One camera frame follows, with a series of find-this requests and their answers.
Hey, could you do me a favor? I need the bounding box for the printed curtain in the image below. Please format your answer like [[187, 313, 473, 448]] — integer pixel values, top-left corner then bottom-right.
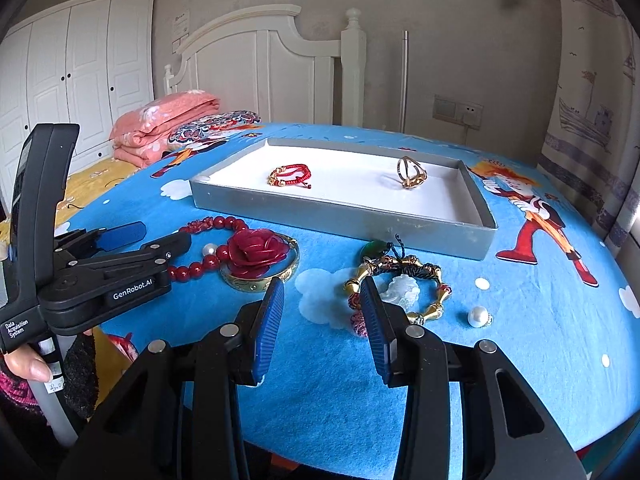
[[536, 0, 640, 248]]

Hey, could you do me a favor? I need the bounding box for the pink folded quilt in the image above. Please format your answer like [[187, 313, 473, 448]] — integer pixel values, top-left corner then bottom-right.
[[109, 90, 222, 170]]

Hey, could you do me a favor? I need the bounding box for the red string bracelet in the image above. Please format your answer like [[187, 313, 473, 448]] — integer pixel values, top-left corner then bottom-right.
[[268, 162, 313, 190]]

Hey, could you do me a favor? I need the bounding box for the red bead bracelet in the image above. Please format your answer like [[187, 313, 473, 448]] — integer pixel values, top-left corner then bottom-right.
[[167, 215, 251, 283]]

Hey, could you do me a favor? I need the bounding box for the metal pole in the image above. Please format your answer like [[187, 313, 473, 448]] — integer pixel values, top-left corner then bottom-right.
[[398, 30, 411, 133]]

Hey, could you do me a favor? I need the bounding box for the white pearl pendant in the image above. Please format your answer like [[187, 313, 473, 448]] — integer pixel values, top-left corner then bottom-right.
[[467, 305, 493, 330]]

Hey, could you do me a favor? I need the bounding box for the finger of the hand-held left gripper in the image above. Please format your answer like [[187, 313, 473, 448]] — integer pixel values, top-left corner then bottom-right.
[[47, 231, 193, 291], [54, 221, 147, 263]]

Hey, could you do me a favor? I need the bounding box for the gold openwork ring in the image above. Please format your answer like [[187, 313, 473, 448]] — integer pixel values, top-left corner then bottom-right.
[[396, 156, 428, 190]]

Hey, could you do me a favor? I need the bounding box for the yellow bedsheet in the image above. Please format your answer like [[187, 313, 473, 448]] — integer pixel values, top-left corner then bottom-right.
[[0, 155, 146, 256]]

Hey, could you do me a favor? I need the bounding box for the grey cardboard tray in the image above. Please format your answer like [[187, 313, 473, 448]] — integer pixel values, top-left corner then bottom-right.
[[189, 137, 498, 261]]

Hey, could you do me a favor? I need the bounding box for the white headboard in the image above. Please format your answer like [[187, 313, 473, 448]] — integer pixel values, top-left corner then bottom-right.
[[164, 4, 368, 128]]

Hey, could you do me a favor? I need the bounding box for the gold bangle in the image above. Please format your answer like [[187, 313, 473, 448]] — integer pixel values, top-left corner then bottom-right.
[[220, 232, 301, 293]]

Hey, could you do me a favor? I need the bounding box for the blue cartoon blanket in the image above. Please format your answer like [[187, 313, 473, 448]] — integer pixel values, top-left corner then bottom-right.
[[65, 121, 640, 480]]

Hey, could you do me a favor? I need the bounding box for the paper wall notice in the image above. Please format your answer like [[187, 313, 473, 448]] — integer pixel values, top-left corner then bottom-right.
[[171, 8, 192, 54]]

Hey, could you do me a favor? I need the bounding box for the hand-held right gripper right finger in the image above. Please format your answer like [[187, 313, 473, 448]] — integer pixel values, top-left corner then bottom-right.
[[360, 276, 586, 480]]

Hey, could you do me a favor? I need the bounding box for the person's left hand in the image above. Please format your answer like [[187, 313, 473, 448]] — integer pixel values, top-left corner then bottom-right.
[[0, 345, 53, 383]]

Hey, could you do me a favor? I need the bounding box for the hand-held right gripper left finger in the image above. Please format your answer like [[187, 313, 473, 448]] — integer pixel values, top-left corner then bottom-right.
[[60, 277, 286, 480]]

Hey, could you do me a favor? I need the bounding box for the wall switch plate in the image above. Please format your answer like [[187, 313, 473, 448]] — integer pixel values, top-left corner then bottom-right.
[[432, 94, 459, 122]]

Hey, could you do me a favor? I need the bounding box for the green jade pendant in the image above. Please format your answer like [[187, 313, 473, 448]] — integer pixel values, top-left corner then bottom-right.
[[361, 234, 406, 267]]

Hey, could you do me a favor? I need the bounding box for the white wardrobe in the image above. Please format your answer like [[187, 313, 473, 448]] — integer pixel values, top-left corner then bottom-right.
[[0, 0, 160, 211]]

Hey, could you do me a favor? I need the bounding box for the wall power socket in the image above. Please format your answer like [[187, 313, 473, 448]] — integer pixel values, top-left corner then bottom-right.
[[457, 100, 484, 128]]

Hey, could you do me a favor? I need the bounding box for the gold bamboo-link bracelet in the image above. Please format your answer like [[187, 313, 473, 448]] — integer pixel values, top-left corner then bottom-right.
[[342, 252, 453, 326]]

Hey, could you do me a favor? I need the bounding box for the red rose ornament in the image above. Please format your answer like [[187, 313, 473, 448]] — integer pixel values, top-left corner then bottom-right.
[[225, 227, 296, 278]]

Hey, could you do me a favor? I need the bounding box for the white jade pendant pink cord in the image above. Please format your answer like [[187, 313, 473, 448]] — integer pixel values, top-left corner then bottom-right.
[[349, 275, 421, 339]]

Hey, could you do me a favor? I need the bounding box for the patterned pillow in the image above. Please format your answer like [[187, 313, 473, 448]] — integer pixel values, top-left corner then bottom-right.
[[165, 110, 262, 152]]

